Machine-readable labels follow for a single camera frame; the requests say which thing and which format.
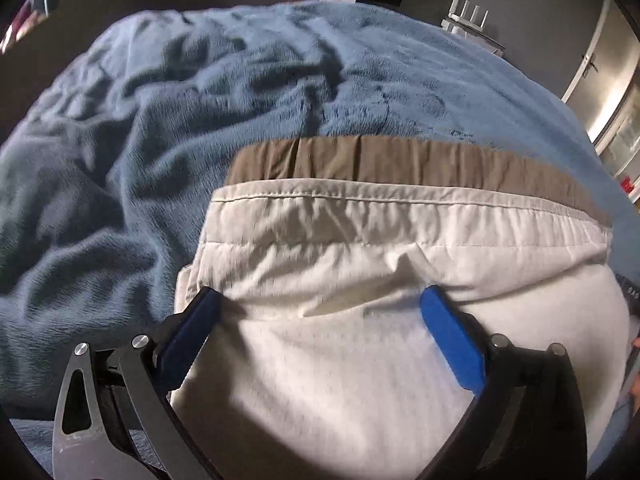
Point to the grey door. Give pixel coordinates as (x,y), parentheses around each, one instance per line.
(607,75)

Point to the white router with antennas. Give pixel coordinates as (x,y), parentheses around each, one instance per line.
(470,10)

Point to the blue fleece blanket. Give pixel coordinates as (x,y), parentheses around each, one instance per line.
(175,110)

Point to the small red object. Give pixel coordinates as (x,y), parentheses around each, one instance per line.
(631,186)

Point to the bright window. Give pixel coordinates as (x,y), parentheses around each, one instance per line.
(22,15)

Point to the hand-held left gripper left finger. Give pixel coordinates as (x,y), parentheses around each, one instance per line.
(189,341)

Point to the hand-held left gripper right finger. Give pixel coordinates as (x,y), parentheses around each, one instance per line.
(455,345)

